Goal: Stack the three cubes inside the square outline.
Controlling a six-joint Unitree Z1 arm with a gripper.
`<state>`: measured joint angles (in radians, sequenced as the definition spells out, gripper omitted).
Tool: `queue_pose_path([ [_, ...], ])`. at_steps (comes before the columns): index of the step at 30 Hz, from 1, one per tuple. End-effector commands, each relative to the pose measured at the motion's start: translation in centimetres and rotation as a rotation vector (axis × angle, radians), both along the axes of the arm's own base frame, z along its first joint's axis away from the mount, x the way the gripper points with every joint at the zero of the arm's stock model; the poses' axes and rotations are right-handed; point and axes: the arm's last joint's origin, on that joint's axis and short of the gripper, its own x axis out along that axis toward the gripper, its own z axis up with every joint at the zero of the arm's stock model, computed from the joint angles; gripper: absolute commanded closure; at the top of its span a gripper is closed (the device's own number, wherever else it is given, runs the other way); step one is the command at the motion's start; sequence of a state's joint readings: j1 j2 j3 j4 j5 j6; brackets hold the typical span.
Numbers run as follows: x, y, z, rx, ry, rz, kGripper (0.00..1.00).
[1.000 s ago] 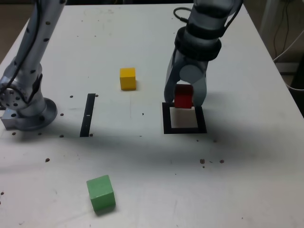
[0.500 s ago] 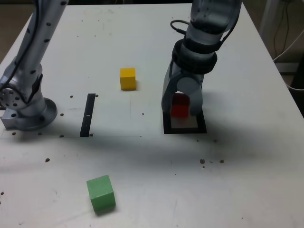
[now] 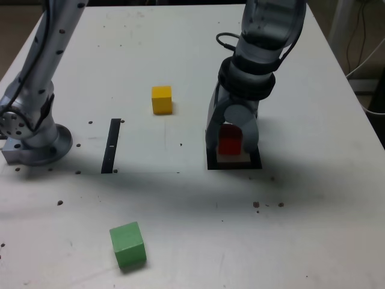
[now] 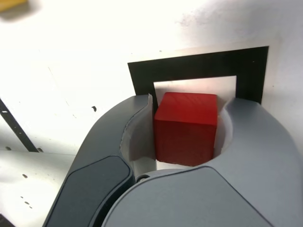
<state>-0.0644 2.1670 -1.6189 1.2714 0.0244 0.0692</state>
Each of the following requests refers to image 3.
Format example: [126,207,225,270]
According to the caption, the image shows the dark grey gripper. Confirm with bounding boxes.
[205,85,260,154]

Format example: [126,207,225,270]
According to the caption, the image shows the red cube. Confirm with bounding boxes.
[217,123,244,156]

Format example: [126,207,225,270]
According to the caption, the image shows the yellow cube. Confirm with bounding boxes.
[151,85,173,115]

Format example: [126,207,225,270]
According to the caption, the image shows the green cube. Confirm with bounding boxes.
[108,222,147,269]

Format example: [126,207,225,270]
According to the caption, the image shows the black tape square outline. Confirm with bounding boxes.
[205,129,263,171]

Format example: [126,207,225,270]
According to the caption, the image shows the black tape strip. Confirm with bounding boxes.
[100,118,122,175]

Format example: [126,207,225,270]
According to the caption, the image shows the thin black cable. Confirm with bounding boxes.
[345,0,368,72]

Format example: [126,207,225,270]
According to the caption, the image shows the white cable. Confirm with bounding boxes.
[345,38,385,79]

